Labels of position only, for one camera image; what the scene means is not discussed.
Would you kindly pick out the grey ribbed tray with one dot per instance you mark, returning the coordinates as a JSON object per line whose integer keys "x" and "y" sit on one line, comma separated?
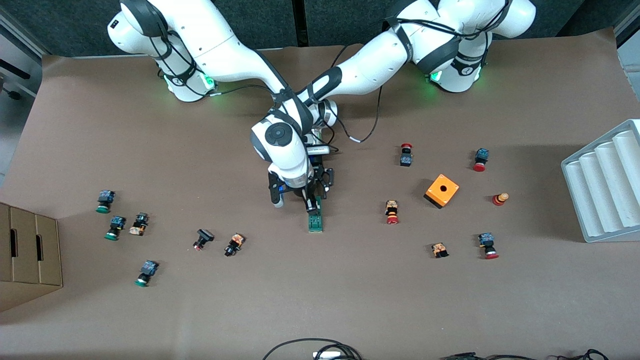
{"x": 600, "y": 190}

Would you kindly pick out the green load switch white slider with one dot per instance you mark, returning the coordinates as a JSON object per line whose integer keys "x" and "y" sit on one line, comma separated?
{"x": 315, "y": 224}

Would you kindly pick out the orange button enclosure box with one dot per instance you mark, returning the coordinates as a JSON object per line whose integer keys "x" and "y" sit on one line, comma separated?
{"x": 446, "y": 195}

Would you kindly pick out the green push button blue block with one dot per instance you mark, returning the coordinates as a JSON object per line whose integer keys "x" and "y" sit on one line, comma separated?
{"x": 116, "y": 226}
{"x": 147, "y": 270}
{"x": 105, "y": 201}

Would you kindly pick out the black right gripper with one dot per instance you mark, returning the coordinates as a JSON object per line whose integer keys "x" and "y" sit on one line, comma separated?
{"x": 311, "y": 193}

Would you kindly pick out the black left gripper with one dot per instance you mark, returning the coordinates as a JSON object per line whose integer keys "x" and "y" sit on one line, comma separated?
{"x": 319, "y": 171}

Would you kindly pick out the black selector switch orange block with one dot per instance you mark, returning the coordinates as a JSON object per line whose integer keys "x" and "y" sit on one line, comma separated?
{"x": 235, "y": 243}

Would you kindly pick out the black square button red base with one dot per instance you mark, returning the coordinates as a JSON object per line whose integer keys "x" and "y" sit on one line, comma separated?
{"x": 204, "y": 236}

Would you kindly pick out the white plug adapter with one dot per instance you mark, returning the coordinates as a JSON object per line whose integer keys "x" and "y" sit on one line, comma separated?
{"x": 327, "y": 355}

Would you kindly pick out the red yellow knob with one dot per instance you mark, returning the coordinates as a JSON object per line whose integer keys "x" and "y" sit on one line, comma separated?
{"x": 499, "y": 199}

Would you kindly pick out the brown paper table cover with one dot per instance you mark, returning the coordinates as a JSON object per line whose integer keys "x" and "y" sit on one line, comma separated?
{"x": 320, "y": 290}

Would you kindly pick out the red mushroom button orange block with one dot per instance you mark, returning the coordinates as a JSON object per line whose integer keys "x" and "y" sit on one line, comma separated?
{"x": 392, "y": 207}

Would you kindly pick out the red button blue block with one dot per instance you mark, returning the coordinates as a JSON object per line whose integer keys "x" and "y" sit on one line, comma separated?
{"x": 486, "y": 242}
{"x": 481, "y": 156}

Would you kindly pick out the small orange contact block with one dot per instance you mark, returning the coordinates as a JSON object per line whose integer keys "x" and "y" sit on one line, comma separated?
{"x": 439, "y": 248}

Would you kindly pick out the black vertical post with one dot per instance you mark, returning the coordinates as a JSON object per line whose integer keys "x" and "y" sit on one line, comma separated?
{"x": 300, "y": 22}

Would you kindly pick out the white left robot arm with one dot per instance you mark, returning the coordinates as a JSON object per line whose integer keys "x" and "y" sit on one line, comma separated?
{"x": 380, "y": 60}

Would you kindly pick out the cardboard box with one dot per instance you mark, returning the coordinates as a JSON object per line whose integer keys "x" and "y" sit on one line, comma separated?
{"x": 30, "y": 260}

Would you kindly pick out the red button black block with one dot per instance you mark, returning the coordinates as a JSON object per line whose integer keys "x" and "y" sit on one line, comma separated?
{"x": 406, "y": 159}

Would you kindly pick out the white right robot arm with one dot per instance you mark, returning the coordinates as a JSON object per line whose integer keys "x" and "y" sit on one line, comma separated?
{"x": 225, "y": 50}

